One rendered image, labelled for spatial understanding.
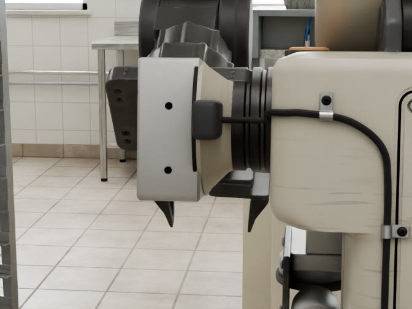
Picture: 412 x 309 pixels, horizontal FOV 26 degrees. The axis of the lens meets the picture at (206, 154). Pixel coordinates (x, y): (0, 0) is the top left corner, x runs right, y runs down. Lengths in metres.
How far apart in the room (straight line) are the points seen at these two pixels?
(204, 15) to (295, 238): 0.23
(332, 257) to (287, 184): 0.21
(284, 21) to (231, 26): 2.22
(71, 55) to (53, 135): 0.60
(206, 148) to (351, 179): 0.13
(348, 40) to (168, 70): 0.14
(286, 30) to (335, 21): 2.35
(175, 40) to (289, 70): 0.17
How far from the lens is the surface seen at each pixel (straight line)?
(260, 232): 3.07
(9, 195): 2.43
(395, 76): 0.62
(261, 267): 3.11
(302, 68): 0.62
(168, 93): 0.69
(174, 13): 0.80
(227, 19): 0.81
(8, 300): 2.51
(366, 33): 0.69
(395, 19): 0.64
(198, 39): 0.76
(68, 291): 3.80
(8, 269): 2.48
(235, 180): 1.03
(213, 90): 0.69
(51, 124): 6.50
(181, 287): 3.80
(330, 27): 0.70
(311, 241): 0.82
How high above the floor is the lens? 1.29
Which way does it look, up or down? 11 degrees down
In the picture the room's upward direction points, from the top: straight up
